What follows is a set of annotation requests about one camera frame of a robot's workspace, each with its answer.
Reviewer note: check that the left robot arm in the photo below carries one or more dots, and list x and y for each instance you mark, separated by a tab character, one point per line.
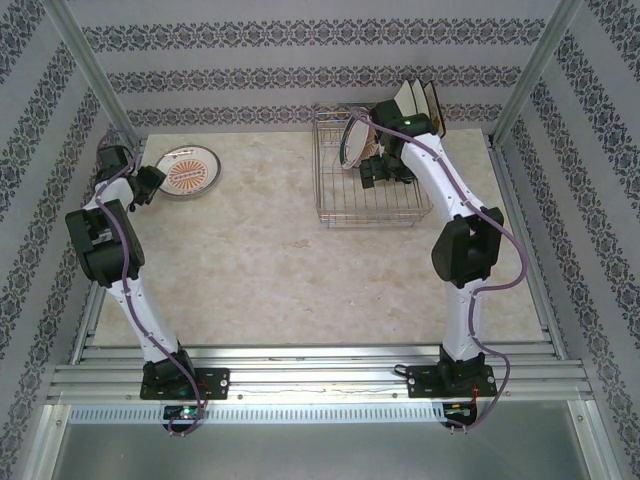
135	310

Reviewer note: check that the aluminium frame post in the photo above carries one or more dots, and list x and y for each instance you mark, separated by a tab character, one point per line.
90	65
536	65

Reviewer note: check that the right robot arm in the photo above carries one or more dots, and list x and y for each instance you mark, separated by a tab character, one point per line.
460	325

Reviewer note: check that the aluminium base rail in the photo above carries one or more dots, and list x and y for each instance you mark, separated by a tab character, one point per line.
320	372

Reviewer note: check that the round white plate green rim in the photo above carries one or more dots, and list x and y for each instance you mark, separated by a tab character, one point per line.
356	142

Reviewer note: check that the grey metal sheet panel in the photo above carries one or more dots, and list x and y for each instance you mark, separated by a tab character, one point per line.
320	450

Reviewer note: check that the round plate orange ornate pattern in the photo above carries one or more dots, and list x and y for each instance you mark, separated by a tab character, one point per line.
371	145

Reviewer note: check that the round plate orange sunburst pattern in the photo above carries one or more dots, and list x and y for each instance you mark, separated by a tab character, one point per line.
187	172

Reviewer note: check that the aluminium side rail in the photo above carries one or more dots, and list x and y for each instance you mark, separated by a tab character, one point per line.
86	330
514	200

